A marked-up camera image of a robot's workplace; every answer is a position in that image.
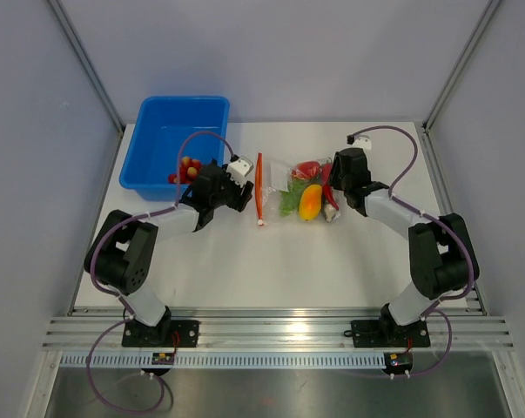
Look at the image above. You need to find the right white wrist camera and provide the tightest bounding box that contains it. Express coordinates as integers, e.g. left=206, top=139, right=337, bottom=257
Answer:
left=347, top=134, right=372, bottom=151

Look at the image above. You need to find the left aluminium corner post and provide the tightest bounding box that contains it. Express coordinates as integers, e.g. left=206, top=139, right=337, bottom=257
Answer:
left=44, top=0, right=126, bottom=136

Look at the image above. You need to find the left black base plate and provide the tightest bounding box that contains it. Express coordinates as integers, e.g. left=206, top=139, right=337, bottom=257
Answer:
left=122, top=320, right=200, bottom=348

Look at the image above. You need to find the red fake strawberry bunch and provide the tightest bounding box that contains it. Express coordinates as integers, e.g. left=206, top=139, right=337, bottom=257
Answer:
left=167, top=156, right=203, bottom=185

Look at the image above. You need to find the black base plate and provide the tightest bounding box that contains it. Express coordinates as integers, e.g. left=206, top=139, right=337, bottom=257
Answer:
left=343, top=319, right=431, bottom=348
left=122, top=320, right=200, bottom=348

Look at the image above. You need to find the red fake chili pepper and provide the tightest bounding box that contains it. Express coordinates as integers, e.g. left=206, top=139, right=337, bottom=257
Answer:
left=320, top=162, right=339, bottom=211

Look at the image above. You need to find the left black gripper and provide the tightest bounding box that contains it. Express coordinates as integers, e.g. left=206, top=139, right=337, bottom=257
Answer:
left=210, top=165, right=252, bottom=212

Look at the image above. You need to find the right side aluminium rail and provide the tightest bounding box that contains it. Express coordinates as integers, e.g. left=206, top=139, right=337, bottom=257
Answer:
left=414, top=122, right=489, bottom=316

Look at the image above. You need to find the aluminium corner post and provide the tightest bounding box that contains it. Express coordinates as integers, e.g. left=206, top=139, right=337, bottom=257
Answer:
left=44, top=0, right=126, bottom=136
left=422, top=0, right=504, bottom=133

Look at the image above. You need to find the left small circuit board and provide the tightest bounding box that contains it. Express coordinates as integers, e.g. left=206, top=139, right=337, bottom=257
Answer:
left=151, top=353, right=175, bottom=365

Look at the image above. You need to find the white slotted cable duct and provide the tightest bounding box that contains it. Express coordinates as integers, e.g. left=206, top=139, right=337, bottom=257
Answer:
left=60, top=351, right=385, bottom=370

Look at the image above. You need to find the grey fake fish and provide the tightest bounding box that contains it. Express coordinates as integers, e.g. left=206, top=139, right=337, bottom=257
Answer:
left=322, top=202, right=340, bottom=223

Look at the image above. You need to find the yellow orange fake mango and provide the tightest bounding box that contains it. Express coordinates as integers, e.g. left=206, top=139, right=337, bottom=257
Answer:
left=299, top=184, right=322, bottom=221

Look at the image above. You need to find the right aluminium corner post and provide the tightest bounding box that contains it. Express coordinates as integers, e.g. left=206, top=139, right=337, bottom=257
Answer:
left=422, top=0, right=504, bottom=133

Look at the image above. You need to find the aluminium front rail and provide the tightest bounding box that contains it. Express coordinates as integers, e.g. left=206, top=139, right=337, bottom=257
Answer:
left=42, top=307, right=515, bottom=352

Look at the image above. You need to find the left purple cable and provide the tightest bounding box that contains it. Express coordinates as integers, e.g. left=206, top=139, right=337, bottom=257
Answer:
left=85, top=130, right=239, bottom=415

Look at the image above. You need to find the aluminium rail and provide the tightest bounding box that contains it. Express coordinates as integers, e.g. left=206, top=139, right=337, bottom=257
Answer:
left=414, top=122, right=489, bottom=316
left=42, top=307, right=515, bottom=352

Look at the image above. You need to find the small circuit board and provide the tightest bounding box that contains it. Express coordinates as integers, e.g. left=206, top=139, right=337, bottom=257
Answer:
left=151, top=353, right=175, bottom=365
left=384, top=352, right=414, bottom=374

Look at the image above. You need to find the green fake lettuce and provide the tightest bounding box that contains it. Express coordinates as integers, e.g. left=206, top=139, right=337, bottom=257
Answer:
left=279, top=179, right=309, bottom=217

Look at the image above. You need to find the clear zip top bag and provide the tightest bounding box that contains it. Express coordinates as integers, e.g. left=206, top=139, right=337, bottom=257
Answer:
left=254, top=153, right=340, bottom=226

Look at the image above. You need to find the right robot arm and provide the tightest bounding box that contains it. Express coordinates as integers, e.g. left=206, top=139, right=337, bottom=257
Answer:
left=327, top=148, right=479, bottom=348

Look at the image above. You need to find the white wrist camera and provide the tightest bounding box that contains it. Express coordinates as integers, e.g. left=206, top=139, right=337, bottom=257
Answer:
left=225, top=155, right=254, bottom=187
left=347, top=134, right=372, bottom=151

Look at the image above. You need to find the right small circuit board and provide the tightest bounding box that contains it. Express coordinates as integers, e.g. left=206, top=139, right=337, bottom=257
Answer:
left=384, top=352, right=414, bottom=374

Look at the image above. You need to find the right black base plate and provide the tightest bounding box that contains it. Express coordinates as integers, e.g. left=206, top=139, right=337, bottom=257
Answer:
left=343, top=319, right=431, bottom=348

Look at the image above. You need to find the blue plastic bin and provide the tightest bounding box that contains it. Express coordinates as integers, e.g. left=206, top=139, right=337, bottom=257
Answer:
left=119, top=96, right=230, bottom=202

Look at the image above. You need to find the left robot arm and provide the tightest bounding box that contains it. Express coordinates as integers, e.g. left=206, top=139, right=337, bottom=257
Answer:
left=84, top=155, right=254, bottom=348

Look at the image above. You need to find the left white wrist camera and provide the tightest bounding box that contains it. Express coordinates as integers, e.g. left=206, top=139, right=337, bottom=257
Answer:
left=225, top=155, right=254, bottom=187

